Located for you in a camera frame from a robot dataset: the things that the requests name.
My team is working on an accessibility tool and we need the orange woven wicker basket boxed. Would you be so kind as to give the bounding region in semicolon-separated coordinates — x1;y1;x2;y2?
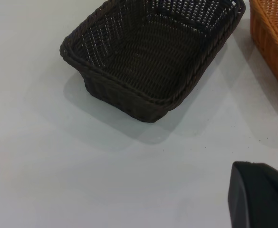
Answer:
249;0;278;102

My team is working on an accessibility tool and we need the black woven wicker basket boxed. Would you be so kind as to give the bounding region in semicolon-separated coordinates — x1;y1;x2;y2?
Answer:
59;0;247;124

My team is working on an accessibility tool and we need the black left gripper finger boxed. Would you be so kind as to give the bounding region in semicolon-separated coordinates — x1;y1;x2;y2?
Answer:
227;161;278;228

